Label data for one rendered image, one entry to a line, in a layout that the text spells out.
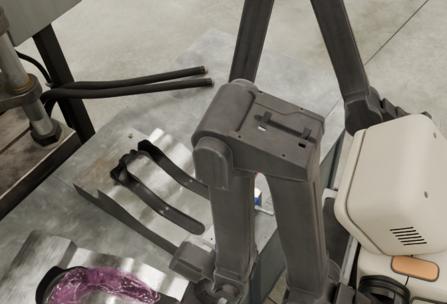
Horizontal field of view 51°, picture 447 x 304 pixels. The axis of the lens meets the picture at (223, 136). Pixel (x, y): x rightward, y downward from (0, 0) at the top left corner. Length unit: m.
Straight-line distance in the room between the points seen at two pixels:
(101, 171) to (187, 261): 0.68
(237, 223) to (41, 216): 0.95
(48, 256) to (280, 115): 0.91
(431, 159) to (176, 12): 2.86
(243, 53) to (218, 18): 2.44
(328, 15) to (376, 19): 2.52
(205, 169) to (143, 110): 1.18
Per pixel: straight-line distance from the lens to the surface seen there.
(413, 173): 0.78
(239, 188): 0.57
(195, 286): 0.96
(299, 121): 0.51
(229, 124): 0.48
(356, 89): 0.99
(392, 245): 0.84
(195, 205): 1.30
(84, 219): 1.46
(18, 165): 1.69
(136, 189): 1.33
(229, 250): 0.73
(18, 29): 1.62
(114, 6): 3.68
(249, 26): 0.95
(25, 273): 1.31
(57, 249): 1.30
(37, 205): 1.54
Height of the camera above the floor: 1.99
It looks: 50 degrees down
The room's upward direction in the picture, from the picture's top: 5 degrees counter-clockwise
